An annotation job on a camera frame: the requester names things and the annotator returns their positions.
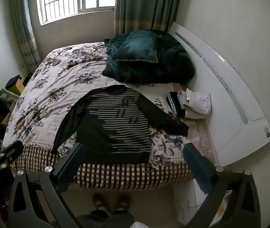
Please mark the dark teal blanket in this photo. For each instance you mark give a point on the dark teal blanket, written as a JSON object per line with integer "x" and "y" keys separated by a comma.
{"x": 161, "y": 68}

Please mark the barred window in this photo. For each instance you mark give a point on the barred window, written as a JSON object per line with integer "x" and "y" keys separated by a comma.
{"x": 66, "y": 0}

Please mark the person's shoe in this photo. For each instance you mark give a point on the person's shoe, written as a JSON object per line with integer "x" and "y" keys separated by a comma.
{"x": 123, "y": 201}
{"x": 100, "y": 201}

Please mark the person's feet in slippers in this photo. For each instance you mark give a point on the person's feet in slippers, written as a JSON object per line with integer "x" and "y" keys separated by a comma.
{"x": 106, "y": 219}

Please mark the person's right shoe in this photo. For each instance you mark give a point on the person's right shoe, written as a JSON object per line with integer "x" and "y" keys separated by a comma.
{"x": 123, "y": 201}

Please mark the white folded clothes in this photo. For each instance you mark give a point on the white folded clothes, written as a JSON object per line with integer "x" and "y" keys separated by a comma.
{"x": 199, "y": 102}

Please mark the green curtain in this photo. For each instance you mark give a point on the green curtain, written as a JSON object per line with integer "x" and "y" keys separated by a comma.
{"x": 137, "y": 4}
{"x": 23, "y": 28}

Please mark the pink mattress pad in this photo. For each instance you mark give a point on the pink mattress pad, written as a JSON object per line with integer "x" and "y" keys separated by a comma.
{"x": 203, "y": 142}

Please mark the white headboard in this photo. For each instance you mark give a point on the white headboard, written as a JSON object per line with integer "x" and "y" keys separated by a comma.
{"x": 232, "y": 123}

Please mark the floral bed sheet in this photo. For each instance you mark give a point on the floral bed sheet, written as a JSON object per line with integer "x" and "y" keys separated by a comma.
{"x": 61, "y": 76}

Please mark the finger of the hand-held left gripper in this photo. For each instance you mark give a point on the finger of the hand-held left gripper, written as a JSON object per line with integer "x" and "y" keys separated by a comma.
{"x": 11, "y": 150}

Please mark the person's left shoe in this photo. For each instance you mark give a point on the person's left shoe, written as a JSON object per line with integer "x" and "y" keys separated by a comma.
{"x": 100, "y": 201}

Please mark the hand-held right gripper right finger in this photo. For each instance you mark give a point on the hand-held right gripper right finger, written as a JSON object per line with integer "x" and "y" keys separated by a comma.
{"x": 196, "y": 168}

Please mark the white nightstand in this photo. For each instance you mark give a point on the white nightstand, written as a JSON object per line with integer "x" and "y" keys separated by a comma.
{"x": 184, "y": 206}

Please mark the yellow box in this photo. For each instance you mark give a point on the yellow box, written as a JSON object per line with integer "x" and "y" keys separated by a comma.
{"x": 18, "y": 86}

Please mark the dark striped sweater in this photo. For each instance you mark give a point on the dark striped sweater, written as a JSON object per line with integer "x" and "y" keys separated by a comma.
{"x": 116, "y": 133}

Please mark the teal velvet pillow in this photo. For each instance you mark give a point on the teal velvet pillow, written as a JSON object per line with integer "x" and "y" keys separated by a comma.
{"x": 135, "y": 47}

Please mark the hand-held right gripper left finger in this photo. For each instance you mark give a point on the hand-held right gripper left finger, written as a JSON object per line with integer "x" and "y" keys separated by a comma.
{"x": 70, "y": 168}

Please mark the dark folded garment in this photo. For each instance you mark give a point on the dark folded garment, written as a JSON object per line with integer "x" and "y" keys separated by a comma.
{"x": 172, "y": 102}

